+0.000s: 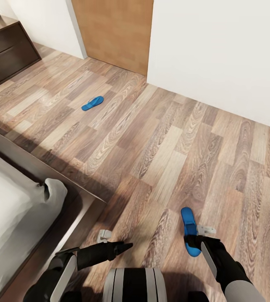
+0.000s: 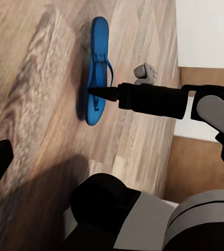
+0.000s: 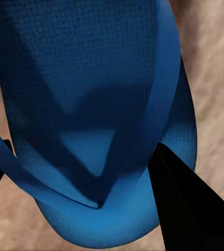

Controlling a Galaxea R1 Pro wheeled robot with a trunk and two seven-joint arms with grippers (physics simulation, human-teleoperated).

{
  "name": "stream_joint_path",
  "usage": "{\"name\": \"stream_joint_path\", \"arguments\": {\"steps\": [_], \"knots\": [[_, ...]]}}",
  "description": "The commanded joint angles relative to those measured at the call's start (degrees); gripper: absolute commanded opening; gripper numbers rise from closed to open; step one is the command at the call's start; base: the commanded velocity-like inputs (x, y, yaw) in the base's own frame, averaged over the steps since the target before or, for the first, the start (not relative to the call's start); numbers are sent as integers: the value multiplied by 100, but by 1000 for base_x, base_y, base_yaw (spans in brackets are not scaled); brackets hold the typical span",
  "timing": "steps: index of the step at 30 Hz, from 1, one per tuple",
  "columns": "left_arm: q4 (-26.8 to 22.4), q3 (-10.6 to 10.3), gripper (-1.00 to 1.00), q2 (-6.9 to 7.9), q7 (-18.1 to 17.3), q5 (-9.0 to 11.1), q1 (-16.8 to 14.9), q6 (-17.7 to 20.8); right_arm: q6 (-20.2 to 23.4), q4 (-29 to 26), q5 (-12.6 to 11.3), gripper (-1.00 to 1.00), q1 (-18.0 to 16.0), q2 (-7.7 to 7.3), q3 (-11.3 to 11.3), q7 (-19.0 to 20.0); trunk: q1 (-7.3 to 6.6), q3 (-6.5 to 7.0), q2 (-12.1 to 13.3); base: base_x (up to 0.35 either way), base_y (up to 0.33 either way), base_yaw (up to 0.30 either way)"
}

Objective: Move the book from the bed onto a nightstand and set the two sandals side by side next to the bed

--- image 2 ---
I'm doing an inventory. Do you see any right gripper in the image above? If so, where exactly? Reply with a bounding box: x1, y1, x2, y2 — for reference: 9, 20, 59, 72
88, 83, 167, 116

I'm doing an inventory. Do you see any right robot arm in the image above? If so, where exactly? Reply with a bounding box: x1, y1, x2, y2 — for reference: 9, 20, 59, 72
88, 62, 224, 145

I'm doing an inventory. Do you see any sandal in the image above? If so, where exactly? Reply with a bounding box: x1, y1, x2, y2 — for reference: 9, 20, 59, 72
85, 17, 114, 126

